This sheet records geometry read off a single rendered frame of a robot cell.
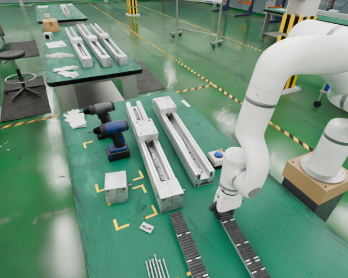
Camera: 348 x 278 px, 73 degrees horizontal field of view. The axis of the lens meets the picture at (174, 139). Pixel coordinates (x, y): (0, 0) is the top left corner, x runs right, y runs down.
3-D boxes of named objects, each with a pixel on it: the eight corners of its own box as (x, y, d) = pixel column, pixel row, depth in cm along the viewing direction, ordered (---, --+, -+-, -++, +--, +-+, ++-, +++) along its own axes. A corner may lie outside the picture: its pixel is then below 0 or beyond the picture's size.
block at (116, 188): (133, 200, 106) (132, 186, 100) (107, 204, 104) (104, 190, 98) (132, 183, 113) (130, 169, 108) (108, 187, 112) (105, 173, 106)
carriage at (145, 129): (158, 142, 131) (158, 132, 127) (139, 146, 128) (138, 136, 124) (151, 127, 143) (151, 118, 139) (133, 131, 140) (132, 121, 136)
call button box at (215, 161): (227, 166, 124) (228, 158, 120) (210, 171, 121) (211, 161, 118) (220, 157, 130) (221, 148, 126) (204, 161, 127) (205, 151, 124)
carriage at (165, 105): (176, 115, 155) (177, 106, 151) (160, 118, 152) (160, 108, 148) (169, 104, 167) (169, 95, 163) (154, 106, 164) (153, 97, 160)
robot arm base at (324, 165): (320, 153, 120) (336, 122, 109) (354, 178, 106) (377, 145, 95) (290, 160, 114) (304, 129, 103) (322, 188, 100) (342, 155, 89)
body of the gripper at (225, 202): (223, 196, 82) (219, 215, 89) (248, 189, 85) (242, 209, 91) (213, 181, 88) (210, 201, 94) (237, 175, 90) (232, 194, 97)
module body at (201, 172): (213, 182, 115) (215, 170, 110) (194, 187, 112) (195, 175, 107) (165, 107, 176) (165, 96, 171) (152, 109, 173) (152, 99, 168)
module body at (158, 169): (176, 192, 110) (177, 179, 105) (155, 197, 107) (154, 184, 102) (140, 111, 171) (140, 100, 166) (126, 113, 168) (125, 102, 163)
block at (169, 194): (188, 206, 103) (189, 191, 98) (161, 213, 100) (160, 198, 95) (181, 191, 110) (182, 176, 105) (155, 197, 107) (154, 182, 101)
